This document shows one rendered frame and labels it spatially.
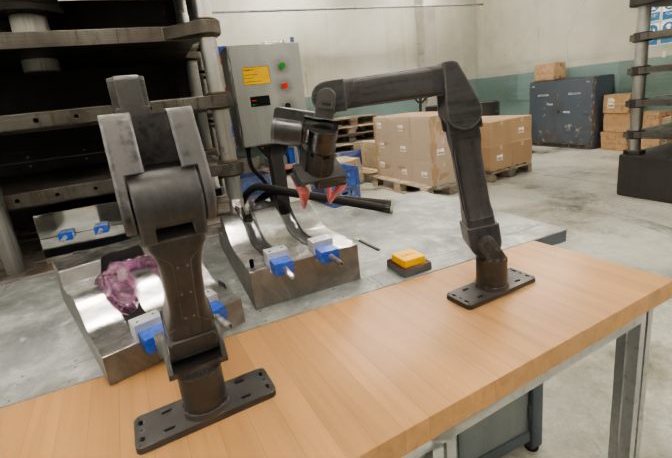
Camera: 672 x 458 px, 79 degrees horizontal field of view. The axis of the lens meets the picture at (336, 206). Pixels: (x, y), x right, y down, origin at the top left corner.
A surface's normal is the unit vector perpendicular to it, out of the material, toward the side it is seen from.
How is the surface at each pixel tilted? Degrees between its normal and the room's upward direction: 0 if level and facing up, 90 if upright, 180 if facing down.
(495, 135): 90
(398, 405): 0
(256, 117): 90
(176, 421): 0
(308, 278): 90
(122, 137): 63
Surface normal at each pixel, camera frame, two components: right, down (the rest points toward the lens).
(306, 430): -0.11, -0.96
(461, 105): -0.04, 0.25
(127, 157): 0.36, -0.28
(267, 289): 0.40, 0.19
